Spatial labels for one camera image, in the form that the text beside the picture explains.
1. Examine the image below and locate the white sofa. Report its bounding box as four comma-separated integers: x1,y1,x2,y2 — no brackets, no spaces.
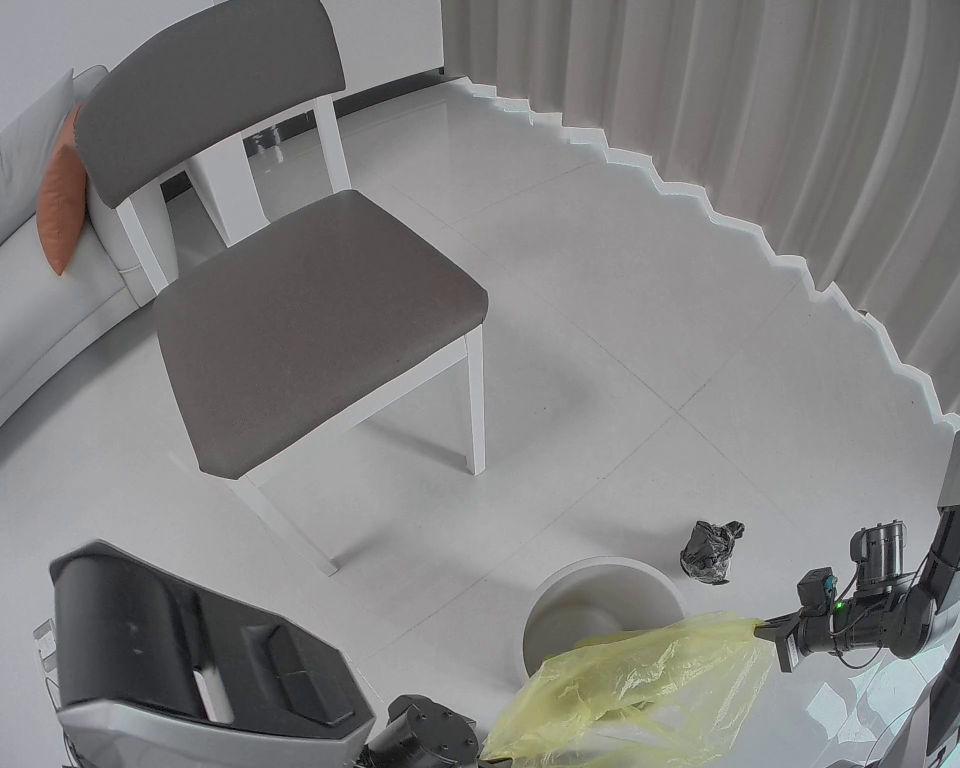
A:
0,66,153,430

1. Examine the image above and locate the black plastic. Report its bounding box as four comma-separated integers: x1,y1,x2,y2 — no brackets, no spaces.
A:
679,519,747,588

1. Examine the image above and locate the white trash bin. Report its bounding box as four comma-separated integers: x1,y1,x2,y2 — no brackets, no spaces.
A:
520,555,688,685

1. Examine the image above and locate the yellow plastic bag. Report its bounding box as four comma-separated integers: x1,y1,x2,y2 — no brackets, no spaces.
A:
480,609,778,768

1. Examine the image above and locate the orange pillow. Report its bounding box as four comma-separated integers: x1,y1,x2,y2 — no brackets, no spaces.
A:
39,101,90,278

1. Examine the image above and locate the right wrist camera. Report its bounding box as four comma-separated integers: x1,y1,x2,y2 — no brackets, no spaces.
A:
795,567,838,614

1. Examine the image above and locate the grey cushioned white chair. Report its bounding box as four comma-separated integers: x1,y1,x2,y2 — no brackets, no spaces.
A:
75,0,491,578

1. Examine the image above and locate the pale beige curtain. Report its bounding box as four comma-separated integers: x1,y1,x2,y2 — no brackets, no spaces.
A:
441,0,960,432

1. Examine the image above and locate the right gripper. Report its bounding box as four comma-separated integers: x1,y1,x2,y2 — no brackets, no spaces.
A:
776,612,848,673

